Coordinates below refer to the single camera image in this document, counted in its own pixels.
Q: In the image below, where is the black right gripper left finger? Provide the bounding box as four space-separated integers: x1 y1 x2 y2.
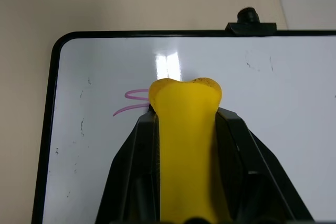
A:
94 106 161 224

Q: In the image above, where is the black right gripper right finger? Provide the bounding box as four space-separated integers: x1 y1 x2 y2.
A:
215 106 316 224

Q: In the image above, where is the yellow whiteboard eraser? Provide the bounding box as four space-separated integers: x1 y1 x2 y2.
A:
148 77 226 224

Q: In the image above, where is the black-framed whiteboard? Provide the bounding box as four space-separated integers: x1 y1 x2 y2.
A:
30 30 336 224

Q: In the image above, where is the black whiteboard clamp with knob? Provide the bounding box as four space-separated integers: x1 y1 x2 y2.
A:
225 6 278 36

